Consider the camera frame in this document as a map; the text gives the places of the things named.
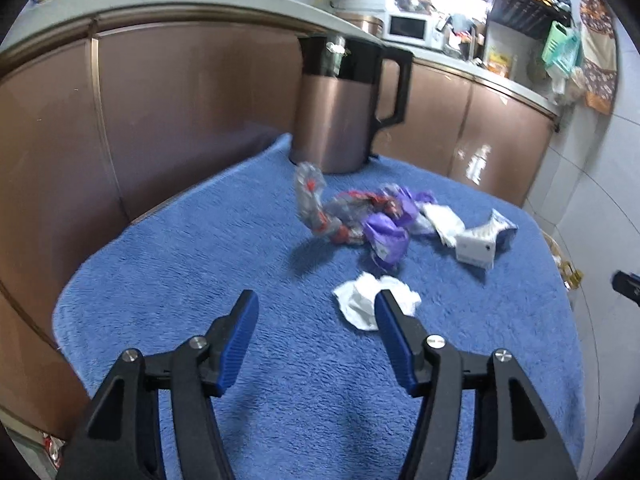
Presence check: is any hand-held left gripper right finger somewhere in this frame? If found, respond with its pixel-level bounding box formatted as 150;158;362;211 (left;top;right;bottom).
374;288;585;480

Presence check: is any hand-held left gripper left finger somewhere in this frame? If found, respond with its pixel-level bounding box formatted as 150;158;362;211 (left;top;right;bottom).
55;289;260;480

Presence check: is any black wire rack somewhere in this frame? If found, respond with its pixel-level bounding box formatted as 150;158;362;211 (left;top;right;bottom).
486;0;572;29

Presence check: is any copper electric kettle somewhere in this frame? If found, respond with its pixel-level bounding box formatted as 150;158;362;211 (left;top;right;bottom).
290;34;414;175

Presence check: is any green plastic basket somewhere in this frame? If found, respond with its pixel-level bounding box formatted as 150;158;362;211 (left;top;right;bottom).
542;20;584;80

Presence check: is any clear red-printed plastic wrapper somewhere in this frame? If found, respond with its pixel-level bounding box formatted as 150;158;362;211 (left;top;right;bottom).
294;162;386;246

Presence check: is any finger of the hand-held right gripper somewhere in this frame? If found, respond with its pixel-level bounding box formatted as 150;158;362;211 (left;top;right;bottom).
612;270;640;307

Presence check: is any copper bread box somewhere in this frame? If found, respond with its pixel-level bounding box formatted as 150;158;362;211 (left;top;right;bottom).
336;10;385;39

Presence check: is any large purple plastic wrapper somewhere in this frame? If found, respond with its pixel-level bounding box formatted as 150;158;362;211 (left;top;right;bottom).
362;211;410;272

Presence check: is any white microwave oven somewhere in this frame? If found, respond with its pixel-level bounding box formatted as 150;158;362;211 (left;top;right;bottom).
382;11;435;44

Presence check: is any blue fluffy mat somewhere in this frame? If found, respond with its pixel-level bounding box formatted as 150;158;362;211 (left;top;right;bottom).
52;132;587;480

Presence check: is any small purple plastic wrapper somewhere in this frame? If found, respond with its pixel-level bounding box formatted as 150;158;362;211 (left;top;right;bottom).
380;185;437;235

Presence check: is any blue and white packet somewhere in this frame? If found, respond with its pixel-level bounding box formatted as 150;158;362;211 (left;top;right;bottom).
487;208;519;254

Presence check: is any large white tissue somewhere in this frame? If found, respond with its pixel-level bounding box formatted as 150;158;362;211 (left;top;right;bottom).
332;272;422;332

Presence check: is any brown patterned cloth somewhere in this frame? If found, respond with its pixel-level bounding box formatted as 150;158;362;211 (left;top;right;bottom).
580;0;620;113

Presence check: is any yellow packet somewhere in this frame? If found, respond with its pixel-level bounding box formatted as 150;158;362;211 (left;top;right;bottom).
487;49;517;79

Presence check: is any small white carton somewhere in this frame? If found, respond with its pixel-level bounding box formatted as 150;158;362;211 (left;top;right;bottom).
454;225;499;272

